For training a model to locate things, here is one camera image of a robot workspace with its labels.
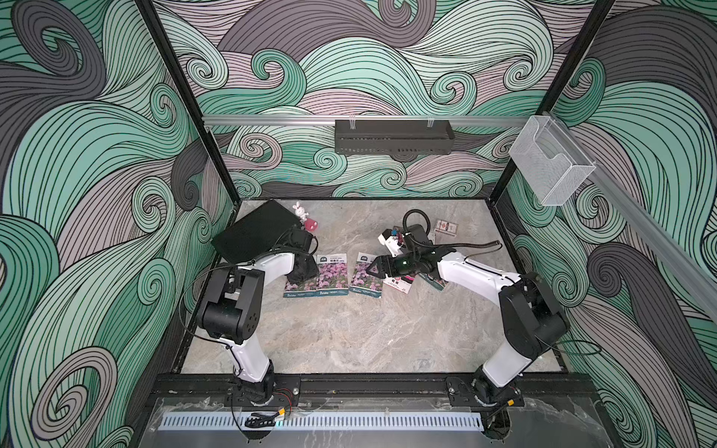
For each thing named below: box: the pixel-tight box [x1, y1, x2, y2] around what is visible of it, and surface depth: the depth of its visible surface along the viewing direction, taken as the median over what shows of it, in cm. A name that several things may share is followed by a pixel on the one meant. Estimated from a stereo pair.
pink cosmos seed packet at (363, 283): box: [349, 252, 384, 299], surface depth 95 cm
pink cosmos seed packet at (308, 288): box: [282, 276, 320, 298], surface depth 94 cm
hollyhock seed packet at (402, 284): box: [382, 273, 416, 294], surface depth 97 cm
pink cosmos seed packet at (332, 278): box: [315, 252, 350, 298], surface depth 97 cm
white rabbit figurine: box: [292, 201, 310, 222], surface depth 109 cm
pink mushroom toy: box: [304, 218, 319, 232], surface depth 112 cm
